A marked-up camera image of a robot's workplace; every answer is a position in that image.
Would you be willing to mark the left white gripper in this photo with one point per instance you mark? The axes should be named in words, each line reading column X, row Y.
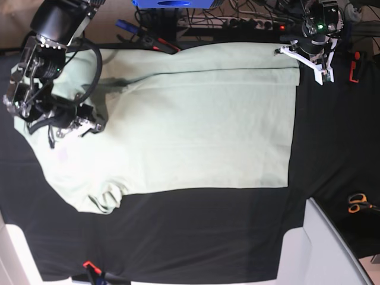
column 315, row 52

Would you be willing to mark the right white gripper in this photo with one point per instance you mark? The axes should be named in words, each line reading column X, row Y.
column 62, row 120

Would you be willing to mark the light green T-shirt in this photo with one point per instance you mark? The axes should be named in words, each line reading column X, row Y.
column 214, row 116

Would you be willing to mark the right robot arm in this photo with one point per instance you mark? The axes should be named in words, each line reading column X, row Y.
column 55, row 26

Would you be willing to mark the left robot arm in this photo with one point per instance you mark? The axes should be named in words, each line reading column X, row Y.
column 320, row 18

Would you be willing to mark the red black clamp right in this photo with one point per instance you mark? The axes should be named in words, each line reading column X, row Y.
column 354, row 69

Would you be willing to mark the red black clamp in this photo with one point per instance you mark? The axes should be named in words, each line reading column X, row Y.
column 98, row 277
column 354, row 69
column 159, row 44

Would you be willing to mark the red black clamp top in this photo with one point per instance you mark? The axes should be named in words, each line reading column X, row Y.
column 159, row 44

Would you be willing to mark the white power strip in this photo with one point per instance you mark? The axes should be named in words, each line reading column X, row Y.
column 247, row 23

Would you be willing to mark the blue box top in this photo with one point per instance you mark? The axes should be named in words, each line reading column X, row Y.
column 149, row 4

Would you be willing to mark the red black clamp bottom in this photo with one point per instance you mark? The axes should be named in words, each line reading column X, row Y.
column 98, row 277

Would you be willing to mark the white foam block left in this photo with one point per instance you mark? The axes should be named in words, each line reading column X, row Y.
column 17, row 264

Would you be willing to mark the white foam block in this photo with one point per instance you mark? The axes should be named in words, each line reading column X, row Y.
column 317, row 254
column 17, row 264

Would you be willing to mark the white foam block right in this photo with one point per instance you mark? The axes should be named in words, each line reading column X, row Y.
column 317, row 254

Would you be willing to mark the black table cloth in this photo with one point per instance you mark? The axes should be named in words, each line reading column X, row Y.
column 213, row 235

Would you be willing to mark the blue handled tool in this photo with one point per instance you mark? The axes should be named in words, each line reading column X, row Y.
column 127, row 26

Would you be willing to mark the orange handled scissors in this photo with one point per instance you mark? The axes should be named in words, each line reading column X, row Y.
column 359, row 202

